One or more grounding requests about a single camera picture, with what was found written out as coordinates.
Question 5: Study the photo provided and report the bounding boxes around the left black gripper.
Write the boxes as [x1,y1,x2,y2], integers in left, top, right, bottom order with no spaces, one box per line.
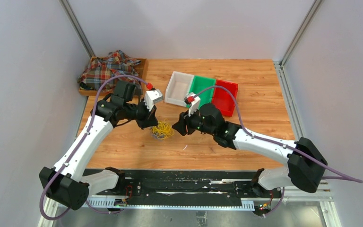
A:
[124,97,159,130]

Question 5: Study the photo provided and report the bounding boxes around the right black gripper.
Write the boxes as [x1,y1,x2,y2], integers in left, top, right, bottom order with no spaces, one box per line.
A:
[172,105,215,136]

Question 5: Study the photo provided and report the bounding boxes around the yellow wire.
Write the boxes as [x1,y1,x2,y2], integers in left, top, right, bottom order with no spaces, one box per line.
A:
[151,120,175,140]

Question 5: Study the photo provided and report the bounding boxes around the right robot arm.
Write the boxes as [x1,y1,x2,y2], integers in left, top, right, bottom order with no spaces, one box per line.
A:
[172,104,327,197]

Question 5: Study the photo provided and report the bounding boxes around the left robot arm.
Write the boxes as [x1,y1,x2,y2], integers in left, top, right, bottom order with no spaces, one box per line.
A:
[39,80,163,210]

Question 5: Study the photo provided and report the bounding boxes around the white plastic bin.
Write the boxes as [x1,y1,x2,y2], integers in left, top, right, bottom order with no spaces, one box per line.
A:
[164,71,194,107]

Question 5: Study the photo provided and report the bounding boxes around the wooden tray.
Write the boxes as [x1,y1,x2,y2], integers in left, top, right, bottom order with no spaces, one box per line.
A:
[78,58,148,96]

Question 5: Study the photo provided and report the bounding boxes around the green plastic bin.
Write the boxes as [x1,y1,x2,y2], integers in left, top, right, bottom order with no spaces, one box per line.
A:
[186,75,216,109]

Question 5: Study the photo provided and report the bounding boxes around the red plastic bin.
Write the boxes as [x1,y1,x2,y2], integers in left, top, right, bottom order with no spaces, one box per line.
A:
[211,79,238,117]

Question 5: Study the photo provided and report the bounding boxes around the plaid cloth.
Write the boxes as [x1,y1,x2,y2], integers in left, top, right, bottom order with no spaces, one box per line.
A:
[77,50,141,90]

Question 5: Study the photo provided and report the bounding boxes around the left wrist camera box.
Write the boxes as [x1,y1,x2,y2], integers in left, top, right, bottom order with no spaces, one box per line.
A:
[144,89,163,111]

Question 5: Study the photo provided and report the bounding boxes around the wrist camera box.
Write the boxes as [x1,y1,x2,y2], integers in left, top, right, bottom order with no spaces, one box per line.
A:
[184,92,201,117]
[144,89,163,111]

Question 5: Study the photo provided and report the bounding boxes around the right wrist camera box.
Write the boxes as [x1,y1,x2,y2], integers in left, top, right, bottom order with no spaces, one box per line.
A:
[184,92,201,117]

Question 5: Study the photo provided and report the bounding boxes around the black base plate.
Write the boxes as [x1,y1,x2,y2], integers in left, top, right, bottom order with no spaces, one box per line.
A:
[99,170,281,210]

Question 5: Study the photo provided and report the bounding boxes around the aluminium rail frame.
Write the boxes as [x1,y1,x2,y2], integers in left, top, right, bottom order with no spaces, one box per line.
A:
[38,170,342,227]

